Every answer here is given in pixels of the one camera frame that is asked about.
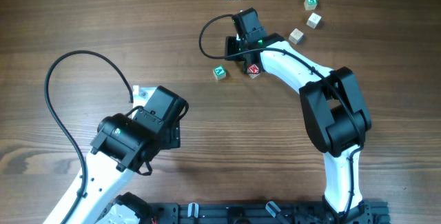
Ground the red M wooden block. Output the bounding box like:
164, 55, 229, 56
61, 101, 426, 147
247, 64, 260, 79

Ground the green V wooden block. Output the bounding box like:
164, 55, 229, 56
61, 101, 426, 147
213, 65, 227, 80

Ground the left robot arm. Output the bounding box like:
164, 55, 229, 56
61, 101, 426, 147
45, 86, 189, 223

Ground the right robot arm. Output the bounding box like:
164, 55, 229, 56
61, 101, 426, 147
225, 8, 371, 221

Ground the plain wooden block lower right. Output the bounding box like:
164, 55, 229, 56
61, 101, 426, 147
289, 28, 304, 44

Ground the plain wooden block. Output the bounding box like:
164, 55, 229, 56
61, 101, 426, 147
307, 12, 322, 29
289, 28, 304, 44

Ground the green E wooden block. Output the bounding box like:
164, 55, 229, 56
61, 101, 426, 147
304, 0, 318, 11

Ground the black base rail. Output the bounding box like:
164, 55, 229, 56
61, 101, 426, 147
147, 201, 391, 224

